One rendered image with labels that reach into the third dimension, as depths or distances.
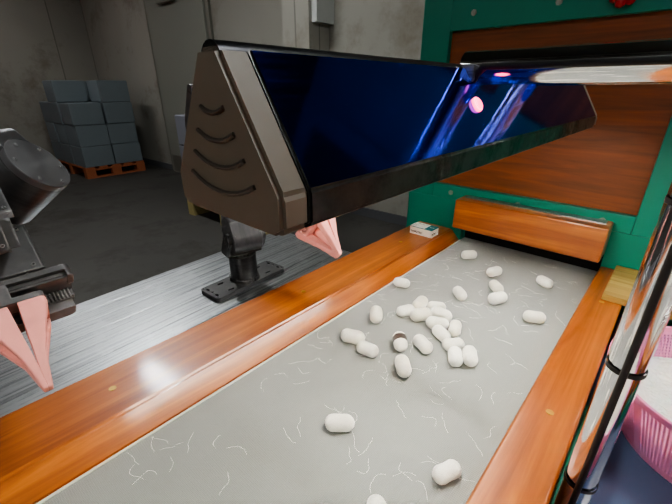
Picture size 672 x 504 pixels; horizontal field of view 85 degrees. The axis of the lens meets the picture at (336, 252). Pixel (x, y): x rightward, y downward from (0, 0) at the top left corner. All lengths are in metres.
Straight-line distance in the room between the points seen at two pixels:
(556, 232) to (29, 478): 0.86
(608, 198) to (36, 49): 7.36
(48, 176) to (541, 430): 0.55
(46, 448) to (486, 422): 0.47
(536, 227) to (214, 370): 0.67
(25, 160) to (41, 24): 7.20
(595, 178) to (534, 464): 0.60
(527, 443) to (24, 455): 0.50
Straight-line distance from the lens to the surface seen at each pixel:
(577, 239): 0.85
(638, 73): 0.31
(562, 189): 0.91
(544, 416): 0.50
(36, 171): 0.44
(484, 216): 0.89
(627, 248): 0.91
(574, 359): 0.60
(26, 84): 7.48
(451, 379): 0.54
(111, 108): 6.01
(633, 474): 0.62
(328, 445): 0.45
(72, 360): 0.80
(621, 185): 0.90
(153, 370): 0.55
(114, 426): 0.51
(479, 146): 0.29
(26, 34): 7.56
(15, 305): 0.43
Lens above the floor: 1.09
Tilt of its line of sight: 24 degrees down
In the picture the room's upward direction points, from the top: straight up
